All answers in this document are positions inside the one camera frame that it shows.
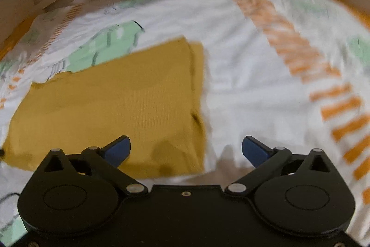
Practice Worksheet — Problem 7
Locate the mustard yellow knit garment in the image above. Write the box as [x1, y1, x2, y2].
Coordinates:
[3, 38, 206, 179]

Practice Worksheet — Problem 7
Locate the white jellyfish print duvet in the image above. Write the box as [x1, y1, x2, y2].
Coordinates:
[1, 0, 369, 246]

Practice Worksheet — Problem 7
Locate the mustard yellow fitted sheet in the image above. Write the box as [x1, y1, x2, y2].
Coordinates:
[0, 14, 38, 59]

